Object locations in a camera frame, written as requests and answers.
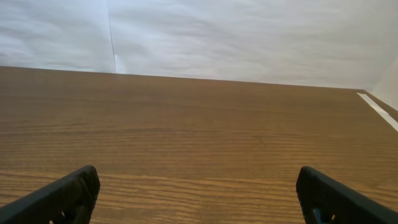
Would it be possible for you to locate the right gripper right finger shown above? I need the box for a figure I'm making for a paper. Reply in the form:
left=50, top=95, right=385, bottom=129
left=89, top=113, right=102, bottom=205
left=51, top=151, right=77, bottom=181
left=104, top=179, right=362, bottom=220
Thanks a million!
left=295, top=166, right=398, bottom=224

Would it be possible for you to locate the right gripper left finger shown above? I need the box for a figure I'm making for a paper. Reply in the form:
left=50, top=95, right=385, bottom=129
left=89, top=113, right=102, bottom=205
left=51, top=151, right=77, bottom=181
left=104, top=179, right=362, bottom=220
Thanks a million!
left=0, top=165, right=101, bottom=224

